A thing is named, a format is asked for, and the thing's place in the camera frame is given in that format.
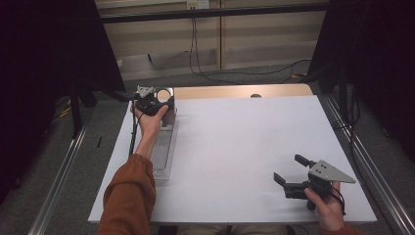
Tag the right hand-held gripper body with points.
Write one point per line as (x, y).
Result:
(321, 182)

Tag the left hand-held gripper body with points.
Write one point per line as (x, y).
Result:
(147, 103)

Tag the grey metal phone case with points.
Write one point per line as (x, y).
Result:
(169, 117)

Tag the clear plastic packaging box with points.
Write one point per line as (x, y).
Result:
(164, 153)

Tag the person's left hand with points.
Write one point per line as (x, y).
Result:
(150, 125)

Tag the person's right hand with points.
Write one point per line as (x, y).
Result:
(329, 210)

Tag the white table sheet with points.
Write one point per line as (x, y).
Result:
(244, 147)

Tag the small black floor item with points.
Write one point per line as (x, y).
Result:
(99, 142)

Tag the black metal stand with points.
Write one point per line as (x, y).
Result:
(75, 114)

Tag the dark table grommet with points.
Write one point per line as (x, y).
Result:
(255, 95)

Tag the black horizontal bar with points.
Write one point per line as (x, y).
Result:
(212, 13)

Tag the black curtain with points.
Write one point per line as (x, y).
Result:
(385, 49)
(39, 65)

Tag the metal floor rail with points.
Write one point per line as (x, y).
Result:
(370, 163)
(58, 182)

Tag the wall power socket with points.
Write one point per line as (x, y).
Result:
(198, 4)

